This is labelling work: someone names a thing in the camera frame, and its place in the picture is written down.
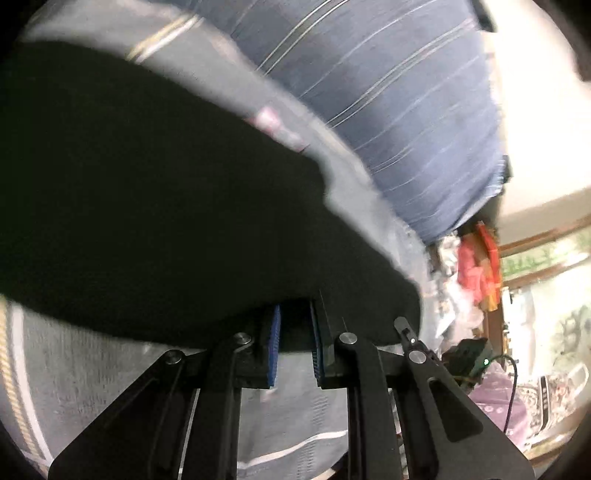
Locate grey blanket with gold stripe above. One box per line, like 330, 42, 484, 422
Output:
0, 0, 444, 480

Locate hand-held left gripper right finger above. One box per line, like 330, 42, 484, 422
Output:
309, 300, 536, 480

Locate black and white patterned cloth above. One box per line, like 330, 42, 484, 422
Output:
529, 362, 585, 432

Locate wooden window frame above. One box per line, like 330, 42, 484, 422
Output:
499, 215, 591, 282

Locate black pants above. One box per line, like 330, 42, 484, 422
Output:
0, 39, 424, 357

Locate blue striped blanket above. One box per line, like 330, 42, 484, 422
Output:
203, 0, 514, 246

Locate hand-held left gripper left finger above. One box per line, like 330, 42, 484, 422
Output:
47, 305, 283, 480

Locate purple floral cloth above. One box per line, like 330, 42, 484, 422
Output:
466, 369, 532, 450

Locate black cable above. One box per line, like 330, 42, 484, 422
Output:
488, 353, 520, 435

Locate red cloth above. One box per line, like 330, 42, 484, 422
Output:
456, 223, 503, 311

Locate white plastic bag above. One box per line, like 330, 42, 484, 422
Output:
427, 235, 486, 344

